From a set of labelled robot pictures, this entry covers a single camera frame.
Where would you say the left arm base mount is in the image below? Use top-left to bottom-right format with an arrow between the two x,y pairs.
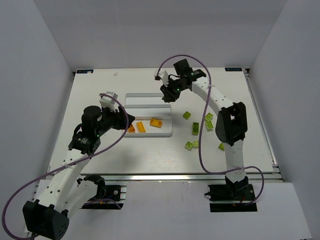
76,174 -> 125,210

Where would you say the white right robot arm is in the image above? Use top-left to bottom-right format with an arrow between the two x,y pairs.
154,58 -> 249,189

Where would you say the lime lego brick near gripper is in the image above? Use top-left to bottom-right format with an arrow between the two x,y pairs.
204,112 -> 213,122

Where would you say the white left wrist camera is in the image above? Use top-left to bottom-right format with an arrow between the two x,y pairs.
99,91 -> 118,112

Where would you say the blue right corner label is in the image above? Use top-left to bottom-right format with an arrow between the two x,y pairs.
224,67 -> 243,72

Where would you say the lime small lego brick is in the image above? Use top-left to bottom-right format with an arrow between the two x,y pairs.
192,140 -> 199,149

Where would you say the yellow lego brick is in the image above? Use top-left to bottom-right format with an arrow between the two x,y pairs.
136,121 -> 146,133

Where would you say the purple cable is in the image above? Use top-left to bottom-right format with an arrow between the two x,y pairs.
154,54 -> 265,206
2,92 -> 130,240

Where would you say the orange rounded lego piece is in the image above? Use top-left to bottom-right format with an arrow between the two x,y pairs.
127,124 -> 136,133

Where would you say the lime long lego brick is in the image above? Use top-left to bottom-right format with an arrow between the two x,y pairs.
192,122 -> 200,136

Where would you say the lime round-stud lego brick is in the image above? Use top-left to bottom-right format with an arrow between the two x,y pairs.
184,141 -> 194,151

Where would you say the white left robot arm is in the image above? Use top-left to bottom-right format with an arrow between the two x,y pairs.
22,105 -> 135,240

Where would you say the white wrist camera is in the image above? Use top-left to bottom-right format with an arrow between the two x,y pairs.
99,91 -> 118,112
154,69 -> 169,87

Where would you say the orange lego brick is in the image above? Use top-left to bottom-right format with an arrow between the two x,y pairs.
149,118 -> 163,128

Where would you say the lime square lego brick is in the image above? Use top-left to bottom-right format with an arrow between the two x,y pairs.
182,111 -> 191,120

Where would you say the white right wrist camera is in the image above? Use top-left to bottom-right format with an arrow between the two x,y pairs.
154,69 -> 169,87

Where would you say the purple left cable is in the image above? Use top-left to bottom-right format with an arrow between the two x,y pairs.
2,92 -> 130,240

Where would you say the blue corner label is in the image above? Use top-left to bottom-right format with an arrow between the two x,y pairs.
224,67 -> 243,72
76,69 -> 94,74

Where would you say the lime lego brick far right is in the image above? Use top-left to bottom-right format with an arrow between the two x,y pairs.
218,143 -> 225,151

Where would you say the lime lego brick hidden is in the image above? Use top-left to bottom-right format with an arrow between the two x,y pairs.
204,121 -> 214,131

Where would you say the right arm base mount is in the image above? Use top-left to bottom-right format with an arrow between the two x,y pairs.
204,184 -> 258,213

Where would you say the blue left corner label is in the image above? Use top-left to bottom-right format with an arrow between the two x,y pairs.
76,69 -> 94,74

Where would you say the white three-compartment tray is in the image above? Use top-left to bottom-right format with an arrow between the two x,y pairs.
124,93 -> 173,138

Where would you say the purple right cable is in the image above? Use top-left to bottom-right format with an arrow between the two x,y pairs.
154,54 -> 265,206

